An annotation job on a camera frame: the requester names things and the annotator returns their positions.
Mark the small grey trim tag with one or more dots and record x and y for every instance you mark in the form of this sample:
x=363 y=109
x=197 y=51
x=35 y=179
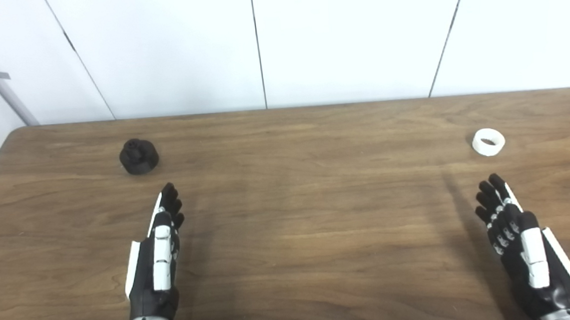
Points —
x=2 y=75

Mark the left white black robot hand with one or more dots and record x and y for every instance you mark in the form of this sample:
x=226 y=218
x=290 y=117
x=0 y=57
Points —
x=161 y=259

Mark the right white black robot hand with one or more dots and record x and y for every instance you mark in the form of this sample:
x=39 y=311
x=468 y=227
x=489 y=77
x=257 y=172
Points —
x=535 y=258

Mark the round black plastic part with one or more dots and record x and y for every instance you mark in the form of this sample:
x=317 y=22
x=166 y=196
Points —
x=139 y=159

